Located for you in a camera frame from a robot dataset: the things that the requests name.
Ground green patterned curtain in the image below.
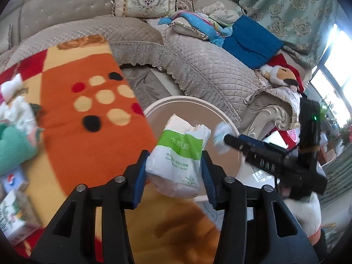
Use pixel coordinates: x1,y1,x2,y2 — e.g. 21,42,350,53
229,0,339,69

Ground green white tissue pack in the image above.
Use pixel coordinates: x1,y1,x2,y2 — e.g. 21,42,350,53
146,114,211,198

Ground colourful striped cloth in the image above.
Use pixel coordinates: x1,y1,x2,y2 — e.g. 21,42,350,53
158,10,233,48

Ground pepsi logo box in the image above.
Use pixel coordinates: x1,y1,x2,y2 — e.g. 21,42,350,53
1,166,29,194

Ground beige tufted sofa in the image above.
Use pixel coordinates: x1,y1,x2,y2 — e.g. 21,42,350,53
1,0,300,137

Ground beige crumpled cloth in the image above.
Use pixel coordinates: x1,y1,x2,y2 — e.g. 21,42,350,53
201,2,240,27

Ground white round trash bin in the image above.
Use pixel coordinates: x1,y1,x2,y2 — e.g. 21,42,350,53
143,95,246,203

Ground white tissue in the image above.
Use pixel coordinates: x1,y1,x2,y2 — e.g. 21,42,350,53
1,96,38,134

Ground right hand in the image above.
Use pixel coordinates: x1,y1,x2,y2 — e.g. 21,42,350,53
284,192,322,240

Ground green white carton box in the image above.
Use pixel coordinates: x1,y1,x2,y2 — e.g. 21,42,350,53
1,189,42,246

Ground blue folded blanket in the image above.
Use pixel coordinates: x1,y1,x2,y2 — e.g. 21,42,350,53
223,16,284,70

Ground santa plush toy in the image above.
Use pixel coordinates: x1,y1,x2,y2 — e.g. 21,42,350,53
260,53,304,93

